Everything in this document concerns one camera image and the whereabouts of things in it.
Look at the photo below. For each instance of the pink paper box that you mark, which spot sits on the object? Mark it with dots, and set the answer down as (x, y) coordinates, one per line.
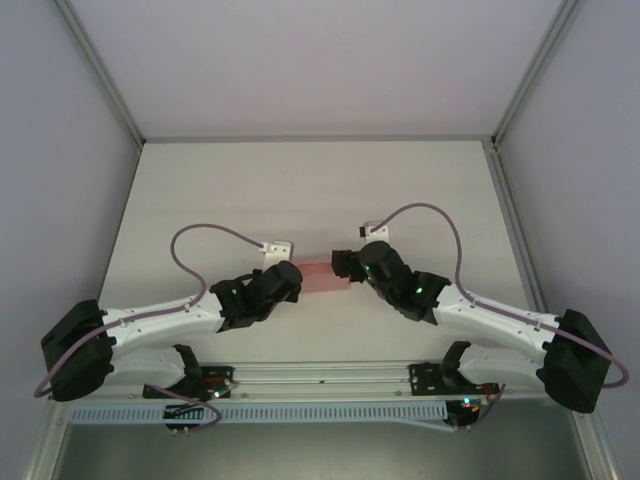
(320, 280)

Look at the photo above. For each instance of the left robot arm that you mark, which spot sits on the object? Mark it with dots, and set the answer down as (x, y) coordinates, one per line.
(150, 320)

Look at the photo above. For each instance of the black electronics module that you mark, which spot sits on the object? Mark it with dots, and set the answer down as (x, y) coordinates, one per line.
(177, 422)
(462, 417)

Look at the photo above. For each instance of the grey metal panel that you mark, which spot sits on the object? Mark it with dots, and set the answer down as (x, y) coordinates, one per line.
(320, 452)

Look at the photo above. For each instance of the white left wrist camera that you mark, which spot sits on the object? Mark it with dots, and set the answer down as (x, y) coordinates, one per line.
(277, 252)

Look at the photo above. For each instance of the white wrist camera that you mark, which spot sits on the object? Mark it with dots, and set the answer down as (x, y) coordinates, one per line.
(277, 252)
(380, 231)

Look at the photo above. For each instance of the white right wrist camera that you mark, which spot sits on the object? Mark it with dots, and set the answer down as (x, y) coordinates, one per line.
(380, 231)

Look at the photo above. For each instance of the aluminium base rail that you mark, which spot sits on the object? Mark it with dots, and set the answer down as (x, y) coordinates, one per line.
(320, 375)

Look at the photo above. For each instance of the aluminium frame crossbar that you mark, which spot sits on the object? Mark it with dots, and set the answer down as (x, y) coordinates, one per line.
(320, 140)

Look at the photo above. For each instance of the aluminium side rail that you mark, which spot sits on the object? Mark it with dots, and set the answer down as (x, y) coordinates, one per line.
(505, 200)

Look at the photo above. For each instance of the aluminium frame post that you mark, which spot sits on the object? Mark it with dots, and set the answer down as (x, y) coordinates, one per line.
(535, 75)
(100, 75)

